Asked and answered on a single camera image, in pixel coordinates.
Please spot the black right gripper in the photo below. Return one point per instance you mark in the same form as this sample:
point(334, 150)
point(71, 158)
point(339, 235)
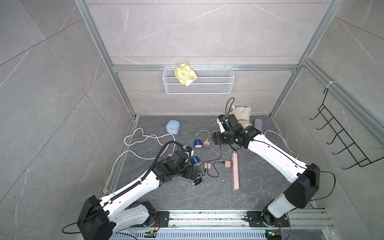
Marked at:
point(216, 139)

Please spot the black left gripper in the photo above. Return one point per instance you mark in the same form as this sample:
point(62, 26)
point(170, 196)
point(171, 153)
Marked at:
point(189, 175)

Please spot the black silver shaver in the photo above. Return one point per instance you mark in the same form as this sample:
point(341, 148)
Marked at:
point(197, 181)

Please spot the blue shaver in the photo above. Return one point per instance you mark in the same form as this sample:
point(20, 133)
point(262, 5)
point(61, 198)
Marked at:
point(195, 161)
point(198, 144)

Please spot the pink USB charger front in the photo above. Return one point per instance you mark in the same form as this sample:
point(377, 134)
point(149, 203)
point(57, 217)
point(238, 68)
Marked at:
point(206, 144)

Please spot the pink power strip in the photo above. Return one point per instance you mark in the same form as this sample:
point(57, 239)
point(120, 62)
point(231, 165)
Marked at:
point(235, 172)

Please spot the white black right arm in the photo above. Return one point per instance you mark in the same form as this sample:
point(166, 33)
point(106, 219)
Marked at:
point(304, 178)

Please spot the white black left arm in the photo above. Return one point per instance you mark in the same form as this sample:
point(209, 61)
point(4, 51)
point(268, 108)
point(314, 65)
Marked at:
point(100, 218)

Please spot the blue shaver on table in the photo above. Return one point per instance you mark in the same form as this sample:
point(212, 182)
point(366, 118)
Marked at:
point(195, 161)

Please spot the white teddy bear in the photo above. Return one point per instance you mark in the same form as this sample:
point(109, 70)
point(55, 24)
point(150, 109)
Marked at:
point(242, 114)

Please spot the lavender oval case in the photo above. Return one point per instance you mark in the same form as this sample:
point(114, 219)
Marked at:
point(258, 124)

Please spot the light blue alarm clock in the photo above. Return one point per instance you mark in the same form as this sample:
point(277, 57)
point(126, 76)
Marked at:
point(173, 127)

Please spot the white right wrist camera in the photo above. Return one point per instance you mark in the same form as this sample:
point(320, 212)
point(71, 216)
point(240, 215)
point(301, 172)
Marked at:
point(222, 129)

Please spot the white wire wall basket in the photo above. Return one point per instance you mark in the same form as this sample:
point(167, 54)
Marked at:
point(208, 80)

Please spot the metal base rail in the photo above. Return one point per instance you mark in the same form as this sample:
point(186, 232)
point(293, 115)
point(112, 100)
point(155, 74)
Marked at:
point(313, 224)

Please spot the black wall hook rack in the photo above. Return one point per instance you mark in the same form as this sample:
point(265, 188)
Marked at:
point(341, 135)

